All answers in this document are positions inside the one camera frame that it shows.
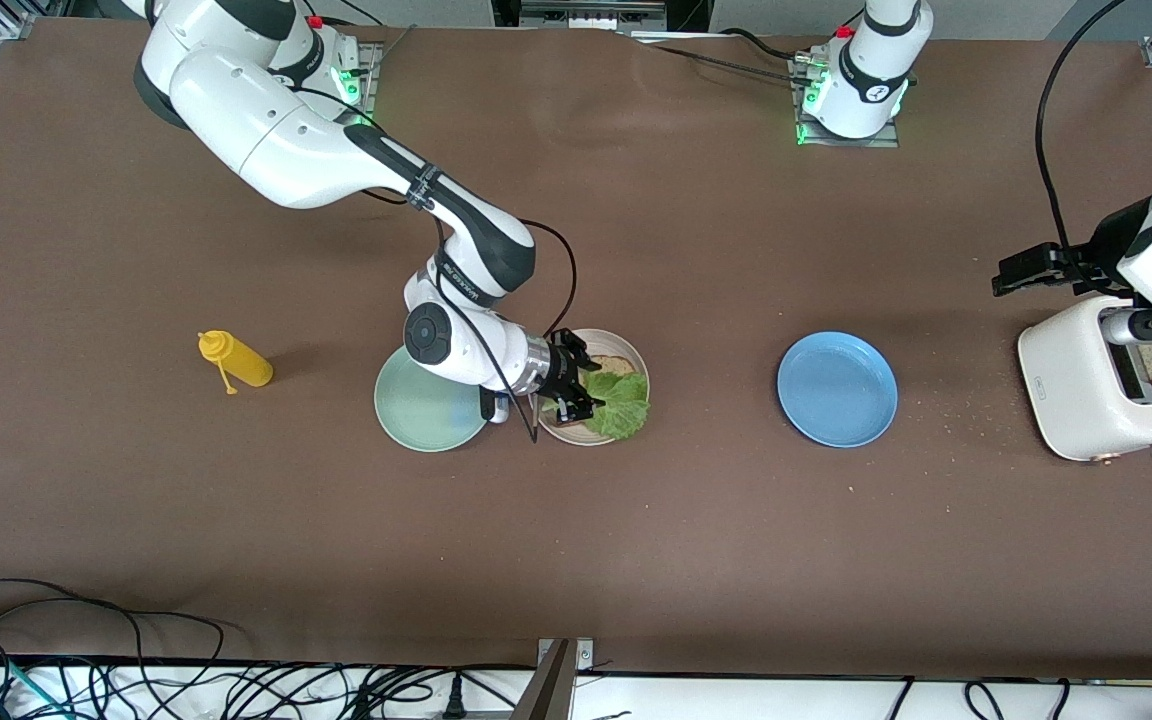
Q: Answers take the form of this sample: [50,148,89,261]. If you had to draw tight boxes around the black base cable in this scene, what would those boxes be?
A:
[636,28,817,86]

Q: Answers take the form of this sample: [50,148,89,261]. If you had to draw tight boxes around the brown table cover sheet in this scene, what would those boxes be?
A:
[0,18,1152,681]

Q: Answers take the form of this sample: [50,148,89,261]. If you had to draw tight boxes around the blue plate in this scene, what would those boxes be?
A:
[776,331,899,449]

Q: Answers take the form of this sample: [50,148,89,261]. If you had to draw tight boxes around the beige plate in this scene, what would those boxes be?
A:
[534,328,652,447]

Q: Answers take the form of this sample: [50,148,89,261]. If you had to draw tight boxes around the white toaster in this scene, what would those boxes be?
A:
[1017,295,1152,467]

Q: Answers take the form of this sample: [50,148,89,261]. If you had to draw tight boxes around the black equipment box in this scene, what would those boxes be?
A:
[492,0,713,33]

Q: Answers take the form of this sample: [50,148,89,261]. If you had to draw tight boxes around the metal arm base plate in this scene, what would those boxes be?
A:
[331,40,383,129]
[788,55,902,149]

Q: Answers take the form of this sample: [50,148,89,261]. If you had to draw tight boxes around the green lettuce leaf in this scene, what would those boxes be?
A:
[541,372,652,441]

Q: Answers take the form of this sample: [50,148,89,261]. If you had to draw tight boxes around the long black looped cable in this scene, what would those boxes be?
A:
[0,578,227,666]

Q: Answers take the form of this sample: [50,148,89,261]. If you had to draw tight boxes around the tangled black cables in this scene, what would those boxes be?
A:
[0,600,537,720]

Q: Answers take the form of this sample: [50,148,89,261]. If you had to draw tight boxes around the yellow mustard squeeze bottle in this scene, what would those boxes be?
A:
[197,330,275,396]

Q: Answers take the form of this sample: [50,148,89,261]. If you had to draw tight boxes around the dark metal bar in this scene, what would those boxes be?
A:
[511,640,577,720]

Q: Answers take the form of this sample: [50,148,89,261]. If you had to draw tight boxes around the grey metal bracket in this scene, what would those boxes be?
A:
[536,637,596,673]

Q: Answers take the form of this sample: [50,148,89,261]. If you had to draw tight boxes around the mint green plate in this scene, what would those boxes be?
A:
[373,345,493,453]

